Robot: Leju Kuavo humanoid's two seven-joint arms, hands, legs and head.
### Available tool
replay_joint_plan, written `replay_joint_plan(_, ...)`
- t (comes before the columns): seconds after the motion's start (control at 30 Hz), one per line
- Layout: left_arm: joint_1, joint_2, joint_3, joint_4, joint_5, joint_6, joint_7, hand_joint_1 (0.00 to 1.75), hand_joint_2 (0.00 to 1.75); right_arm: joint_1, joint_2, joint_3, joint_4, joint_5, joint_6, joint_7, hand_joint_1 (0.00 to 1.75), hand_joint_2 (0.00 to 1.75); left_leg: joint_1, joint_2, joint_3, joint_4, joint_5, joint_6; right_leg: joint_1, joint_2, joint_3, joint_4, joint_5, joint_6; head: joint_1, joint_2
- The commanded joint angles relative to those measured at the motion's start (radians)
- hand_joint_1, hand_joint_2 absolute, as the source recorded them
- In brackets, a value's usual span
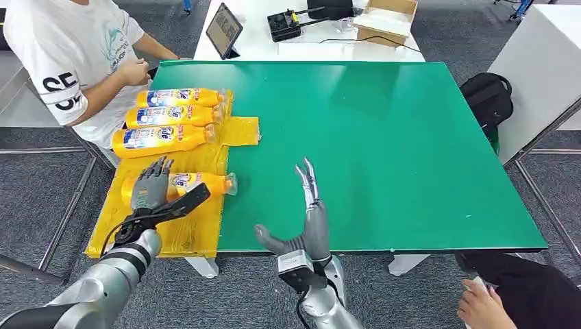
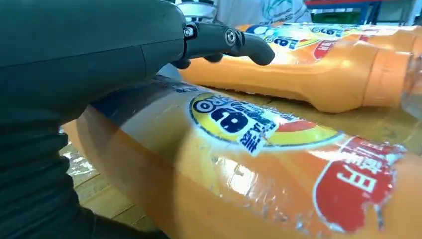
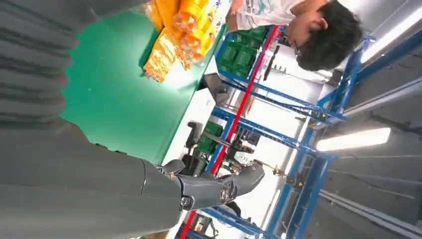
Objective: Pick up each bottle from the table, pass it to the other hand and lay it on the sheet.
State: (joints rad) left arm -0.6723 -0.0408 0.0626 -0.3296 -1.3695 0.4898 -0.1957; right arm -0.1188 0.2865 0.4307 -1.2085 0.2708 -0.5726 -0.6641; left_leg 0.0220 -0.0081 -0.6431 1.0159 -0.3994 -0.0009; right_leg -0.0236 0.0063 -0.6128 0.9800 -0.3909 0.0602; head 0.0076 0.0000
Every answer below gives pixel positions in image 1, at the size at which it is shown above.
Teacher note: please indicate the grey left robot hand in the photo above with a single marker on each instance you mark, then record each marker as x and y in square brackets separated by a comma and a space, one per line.
[150, 188]

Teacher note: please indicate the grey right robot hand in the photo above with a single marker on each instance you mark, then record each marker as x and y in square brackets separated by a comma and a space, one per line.
[315, 231]

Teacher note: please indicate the orange drink bottle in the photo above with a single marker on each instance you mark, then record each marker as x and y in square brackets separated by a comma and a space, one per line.
[172, 117]
[159, 140]
[213, 184]
[181, 97]

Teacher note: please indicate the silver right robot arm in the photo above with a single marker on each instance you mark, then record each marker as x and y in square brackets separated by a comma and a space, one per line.
[327, 308]

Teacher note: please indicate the yellow taped sheet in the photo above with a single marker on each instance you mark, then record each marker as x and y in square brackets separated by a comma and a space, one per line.
[195, 236]

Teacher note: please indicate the white table leg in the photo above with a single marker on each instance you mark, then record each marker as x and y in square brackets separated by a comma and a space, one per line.
[202, 268]
[406, 265]

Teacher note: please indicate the green table mat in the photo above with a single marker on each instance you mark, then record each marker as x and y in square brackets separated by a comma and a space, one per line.
[386, 159]

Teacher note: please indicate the person's right hand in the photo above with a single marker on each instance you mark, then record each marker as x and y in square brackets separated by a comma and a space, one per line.
[134, 72]

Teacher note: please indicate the person's hand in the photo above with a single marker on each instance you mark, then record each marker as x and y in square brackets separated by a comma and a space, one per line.
[483, 308]
[134, 72]

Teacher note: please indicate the person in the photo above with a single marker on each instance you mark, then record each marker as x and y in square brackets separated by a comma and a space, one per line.
[535, 290]
[68, 41]

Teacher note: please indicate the black tablet on stand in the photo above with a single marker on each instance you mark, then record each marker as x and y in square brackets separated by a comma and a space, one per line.
[223, 29]

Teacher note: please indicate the open cardboard box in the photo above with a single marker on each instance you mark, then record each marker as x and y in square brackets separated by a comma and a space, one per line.
[379, 37]

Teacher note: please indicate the black device with antennas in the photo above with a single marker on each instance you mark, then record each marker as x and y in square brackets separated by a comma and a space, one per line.
[282, 26]

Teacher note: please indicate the clear plastic bag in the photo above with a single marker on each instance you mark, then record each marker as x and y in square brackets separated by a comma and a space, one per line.
[345, 25]

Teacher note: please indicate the black backpack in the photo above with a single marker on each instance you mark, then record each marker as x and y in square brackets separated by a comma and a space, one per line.
[485, 102]

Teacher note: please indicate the black case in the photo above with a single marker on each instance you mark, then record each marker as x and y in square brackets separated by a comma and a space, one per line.
[329, 9]

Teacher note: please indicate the white cabinet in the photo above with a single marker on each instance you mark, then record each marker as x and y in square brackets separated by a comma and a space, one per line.
[535, 77]

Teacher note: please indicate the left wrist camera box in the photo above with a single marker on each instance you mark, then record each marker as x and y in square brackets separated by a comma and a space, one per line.
[188, 202]

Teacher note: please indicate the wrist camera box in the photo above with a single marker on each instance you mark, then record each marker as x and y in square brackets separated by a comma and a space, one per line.
[297, 270]
[188, 202]

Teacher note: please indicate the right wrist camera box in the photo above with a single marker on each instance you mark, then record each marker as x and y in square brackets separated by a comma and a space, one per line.
[297, 270]

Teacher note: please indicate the steel bench frame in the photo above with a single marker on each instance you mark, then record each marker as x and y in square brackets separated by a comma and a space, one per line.
[68, 211]

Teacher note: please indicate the steel table frame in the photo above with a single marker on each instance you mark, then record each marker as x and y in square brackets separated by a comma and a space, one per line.
[558, 151]

